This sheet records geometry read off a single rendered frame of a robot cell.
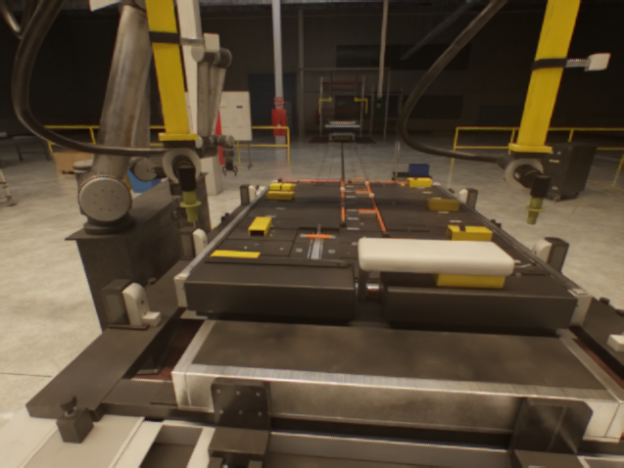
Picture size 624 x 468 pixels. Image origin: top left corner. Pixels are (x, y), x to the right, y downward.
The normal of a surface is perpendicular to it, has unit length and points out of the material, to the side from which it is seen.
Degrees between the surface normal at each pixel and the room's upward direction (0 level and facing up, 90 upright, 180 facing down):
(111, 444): 0
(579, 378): 0
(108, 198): 90
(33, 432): 0
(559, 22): 90
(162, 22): 90
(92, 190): 85
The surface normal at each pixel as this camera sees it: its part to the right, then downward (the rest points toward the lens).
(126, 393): 0.00, -0.93
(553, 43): -0.33, 0.34
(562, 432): -0.08, 0.36
